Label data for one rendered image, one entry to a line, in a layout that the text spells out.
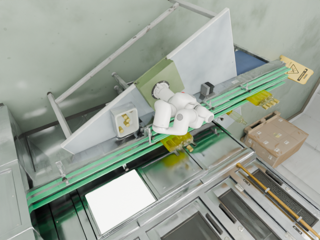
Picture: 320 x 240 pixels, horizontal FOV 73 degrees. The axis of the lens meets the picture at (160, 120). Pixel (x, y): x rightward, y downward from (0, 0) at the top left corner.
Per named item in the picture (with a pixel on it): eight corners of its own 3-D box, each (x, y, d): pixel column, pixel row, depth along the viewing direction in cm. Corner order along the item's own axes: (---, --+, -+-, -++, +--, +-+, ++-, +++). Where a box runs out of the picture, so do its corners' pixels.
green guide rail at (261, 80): (148, 128, 169) (154, 135, 164) (148, 127, 169) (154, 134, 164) (284, 66, 239) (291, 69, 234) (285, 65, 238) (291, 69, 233)
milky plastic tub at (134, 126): (114, 131, 169) (119, 138, 164) (109, 109, 154) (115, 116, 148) (134, 123, 176) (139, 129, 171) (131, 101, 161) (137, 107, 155)
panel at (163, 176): (83, 196, 157) (101, 239, 137) (82, 195, 155) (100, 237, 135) (182, 145, 193) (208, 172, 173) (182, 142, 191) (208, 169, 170)
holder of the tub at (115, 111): (115, 135, 173) (119, 142, 168) (109, 109, 154) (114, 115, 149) (134, 127, 180) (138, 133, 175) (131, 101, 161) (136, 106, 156)
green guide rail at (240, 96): (148, 135, 174) (154, 141, 169) (148, 134, 174) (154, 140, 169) (282, 72, 244) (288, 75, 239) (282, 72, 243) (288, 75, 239)
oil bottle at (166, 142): (156, 137, 183) (171, 154, 170) (156, 133, 179) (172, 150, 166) (162, 135, 186) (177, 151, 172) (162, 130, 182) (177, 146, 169)
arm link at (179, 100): (157, 112, 130) (170, 88, 124) (177, 111, 150) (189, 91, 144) (168, 121, 126) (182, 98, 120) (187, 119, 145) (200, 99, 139)
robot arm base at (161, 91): (147, 90, 151) (159, 102, 142) (160, 76, 150) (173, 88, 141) (158, 100, 164) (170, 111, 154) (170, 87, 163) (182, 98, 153)
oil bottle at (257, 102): (241, 96, 225) (264, 111, 207) (243, 92, 221) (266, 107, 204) (245, 95, 227) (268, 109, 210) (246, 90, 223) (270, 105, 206)
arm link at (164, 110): (157, 119, 130) (142, 120, 118) (163, 97, 127) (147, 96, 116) (176, 126, 123) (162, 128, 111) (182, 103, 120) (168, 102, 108)
